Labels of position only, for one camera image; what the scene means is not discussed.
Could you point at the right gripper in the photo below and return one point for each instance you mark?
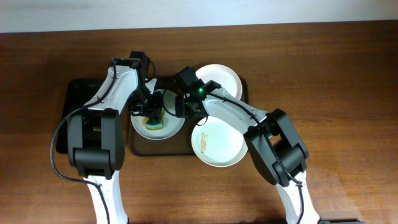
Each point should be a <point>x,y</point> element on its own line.
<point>180,111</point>

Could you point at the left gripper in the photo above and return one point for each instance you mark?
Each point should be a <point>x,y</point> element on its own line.
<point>152,107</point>

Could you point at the green yellow sponge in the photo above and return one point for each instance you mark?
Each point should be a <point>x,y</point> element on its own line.
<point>155,120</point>

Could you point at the white plate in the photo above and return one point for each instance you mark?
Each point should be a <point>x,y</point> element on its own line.
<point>223,75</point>
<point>171,124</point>
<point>216,143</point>

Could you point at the white plate bottom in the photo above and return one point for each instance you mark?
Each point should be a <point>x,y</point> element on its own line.
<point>216,143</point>

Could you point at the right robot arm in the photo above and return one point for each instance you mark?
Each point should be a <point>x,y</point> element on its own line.
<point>276,148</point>

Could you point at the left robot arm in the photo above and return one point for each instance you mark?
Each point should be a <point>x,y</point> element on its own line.
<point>95,138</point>

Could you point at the brown serving tray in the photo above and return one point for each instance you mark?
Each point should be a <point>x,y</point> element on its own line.
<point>177,145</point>

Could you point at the black tray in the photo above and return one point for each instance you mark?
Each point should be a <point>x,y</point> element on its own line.
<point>79,91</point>

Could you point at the white plate top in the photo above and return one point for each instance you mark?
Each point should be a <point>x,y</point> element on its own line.
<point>223,75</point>

